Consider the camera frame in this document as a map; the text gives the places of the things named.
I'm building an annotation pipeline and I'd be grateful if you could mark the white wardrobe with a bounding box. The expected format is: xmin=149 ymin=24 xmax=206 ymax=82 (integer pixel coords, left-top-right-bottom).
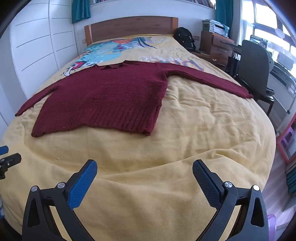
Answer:
xmin=0 ymin=0 xmax=78 ymax=130

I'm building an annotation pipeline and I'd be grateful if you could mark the wooden chest of drawers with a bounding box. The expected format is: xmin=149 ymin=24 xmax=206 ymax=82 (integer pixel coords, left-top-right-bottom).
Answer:
xmin=199 ymin=31 xmax=236 ymax=67

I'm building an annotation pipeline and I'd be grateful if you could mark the yellow printed blanket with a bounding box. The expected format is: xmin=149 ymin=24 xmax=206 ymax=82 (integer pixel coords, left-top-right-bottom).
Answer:
xmin=0 ymin=34 xmax=277 ymax=241

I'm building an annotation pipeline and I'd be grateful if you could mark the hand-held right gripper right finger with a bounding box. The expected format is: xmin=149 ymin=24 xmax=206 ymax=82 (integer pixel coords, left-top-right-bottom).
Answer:
xmin=192 ymin=159 xmax=270 ymax=241

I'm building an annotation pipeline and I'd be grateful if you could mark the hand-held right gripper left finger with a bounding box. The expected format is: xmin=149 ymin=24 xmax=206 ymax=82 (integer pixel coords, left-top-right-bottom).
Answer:
xmin=22 ymin=159 xmax=98 ymax=241

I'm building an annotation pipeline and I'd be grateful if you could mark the white desk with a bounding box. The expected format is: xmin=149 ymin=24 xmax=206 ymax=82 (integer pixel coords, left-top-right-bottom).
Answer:
xmin=268 ymin=53 xmax=296 ymax=114

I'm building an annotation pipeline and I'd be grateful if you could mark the maroon knit sweater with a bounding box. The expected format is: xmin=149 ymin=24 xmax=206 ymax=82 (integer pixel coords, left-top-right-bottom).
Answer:
xmin=15 ymin=60 xmax=254 ymax=138

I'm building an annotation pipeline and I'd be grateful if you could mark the wooden bed headboard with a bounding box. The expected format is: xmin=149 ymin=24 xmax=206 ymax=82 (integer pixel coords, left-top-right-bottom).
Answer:
xmin=84 ymin=17 xmax=179 ymax=46

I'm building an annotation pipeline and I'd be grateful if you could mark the grey office chair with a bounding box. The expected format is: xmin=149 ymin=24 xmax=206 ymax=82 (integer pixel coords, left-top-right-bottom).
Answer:
xmin=233 ymin=40 xmax=275 ymax=116

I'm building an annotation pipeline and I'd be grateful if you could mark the stack of books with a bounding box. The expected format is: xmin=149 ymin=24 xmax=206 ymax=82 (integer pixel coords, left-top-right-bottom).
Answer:
xmin=285 ymin=160 xmax=296 ymax=194

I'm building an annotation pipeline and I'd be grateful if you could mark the black backpack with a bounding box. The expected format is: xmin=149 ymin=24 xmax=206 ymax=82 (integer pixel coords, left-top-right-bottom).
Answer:
xmin=173 ymin=27 xmax=196 ymax=52

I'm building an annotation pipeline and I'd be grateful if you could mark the black shopping bag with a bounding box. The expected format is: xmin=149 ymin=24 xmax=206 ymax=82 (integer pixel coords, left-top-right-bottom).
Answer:
xmin=231 ymin=52 xmax=241 ymax=77

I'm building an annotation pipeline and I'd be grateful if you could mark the white printer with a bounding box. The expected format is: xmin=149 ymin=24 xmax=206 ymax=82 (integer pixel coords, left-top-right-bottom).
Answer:
xmin=202 ymin=20 xmax=230 ymax=36

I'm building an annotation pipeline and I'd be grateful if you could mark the pink plastic stool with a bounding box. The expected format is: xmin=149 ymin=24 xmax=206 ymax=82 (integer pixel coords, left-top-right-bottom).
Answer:
xmin=276 ymin=126 xmax=296 ymax=165

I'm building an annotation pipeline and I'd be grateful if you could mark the teal curtain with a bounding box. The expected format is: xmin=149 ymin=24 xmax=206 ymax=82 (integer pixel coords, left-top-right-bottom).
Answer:
xmin=71 ymin=0 xmax=91 ymax=24
xmin=216 ymin=0 xmax=232 ymax=35

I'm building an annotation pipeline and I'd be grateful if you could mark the window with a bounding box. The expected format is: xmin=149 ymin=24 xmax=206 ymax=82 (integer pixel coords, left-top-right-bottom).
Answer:
xmin=240 ymin=0 xmax=296 ymax=70

